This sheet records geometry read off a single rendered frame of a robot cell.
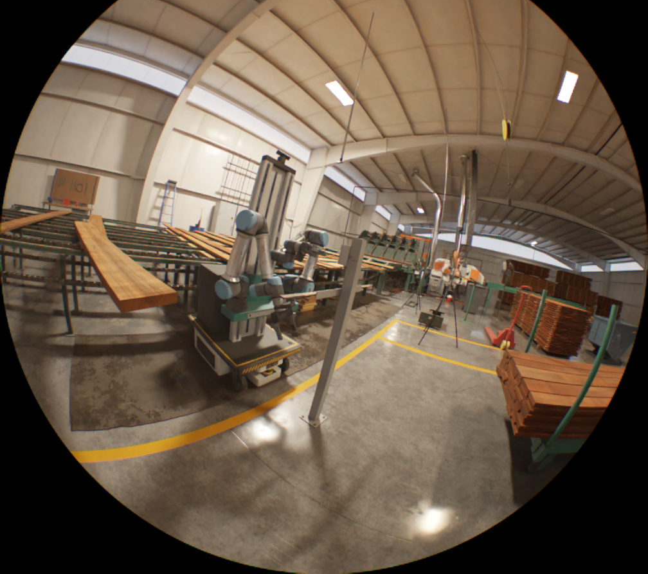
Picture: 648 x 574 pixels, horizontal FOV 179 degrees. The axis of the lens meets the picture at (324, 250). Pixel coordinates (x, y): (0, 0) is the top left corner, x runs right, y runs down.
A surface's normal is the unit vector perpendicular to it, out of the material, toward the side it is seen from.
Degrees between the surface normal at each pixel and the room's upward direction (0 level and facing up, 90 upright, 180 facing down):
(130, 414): 0
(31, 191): 90
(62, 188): 90
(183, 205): 88
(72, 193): 90
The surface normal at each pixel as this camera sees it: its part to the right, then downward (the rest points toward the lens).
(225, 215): 0.79, 0.19
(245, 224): -0.11, -0.12
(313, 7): -0.11, 0.99
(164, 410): 0.21, -0.98
